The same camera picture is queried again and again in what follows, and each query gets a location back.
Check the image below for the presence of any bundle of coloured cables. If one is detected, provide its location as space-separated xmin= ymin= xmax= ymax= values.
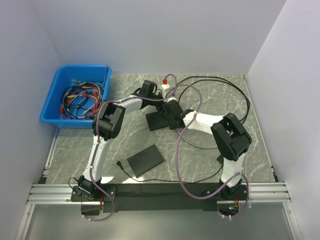
xmin=59 ymin=78 xmax=106 ymax=121

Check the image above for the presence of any aluminium rail frame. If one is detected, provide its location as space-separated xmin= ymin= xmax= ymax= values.
xmin=14 ymin=72 xmax=305 ymax=240

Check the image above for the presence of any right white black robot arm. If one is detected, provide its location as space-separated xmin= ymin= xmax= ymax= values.
xmin=159 ymin=99 xmax=252 ymax=200

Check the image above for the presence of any black network switch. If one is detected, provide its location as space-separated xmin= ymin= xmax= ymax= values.
xmin=145 ymin=111 xmax=169 ymax=132
xmin=127 ymin=144 xmax=165 ymax=178

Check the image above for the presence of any black power adapter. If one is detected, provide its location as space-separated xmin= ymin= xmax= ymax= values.
xmin=216 ymin=155 xmax=224 ymax=166

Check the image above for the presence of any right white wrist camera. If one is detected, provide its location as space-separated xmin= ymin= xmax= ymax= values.
xmin=166 ymin=97 xmax=177 ymax=103

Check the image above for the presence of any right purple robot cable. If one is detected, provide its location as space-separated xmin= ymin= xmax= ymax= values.
xmin=166 ymin=84 xmax=251 ymax=221

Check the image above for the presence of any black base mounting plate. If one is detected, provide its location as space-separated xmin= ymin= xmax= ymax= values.
xmin=70 ymin=183 xmax=248 ymax=216

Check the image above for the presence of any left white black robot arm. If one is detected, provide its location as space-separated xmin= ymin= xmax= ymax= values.
xmin=71 ymin=77 xmax=177 ymax=202

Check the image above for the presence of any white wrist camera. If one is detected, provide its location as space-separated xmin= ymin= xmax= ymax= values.
xmin=160 ymin=78 xmax=172 ymax=95
xmin=166 ymin=97 xmax=177 ymax=103

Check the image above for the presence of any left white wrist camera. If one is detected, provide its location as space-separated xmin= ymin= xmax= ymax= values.
xmin=160 ymin=78 xmax=172 ymax=95

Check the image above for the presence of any long black ethernet cable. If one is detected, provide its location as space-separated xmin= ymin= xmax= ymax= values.
xmin=174 ymin=76 xmax=251 ymax=124

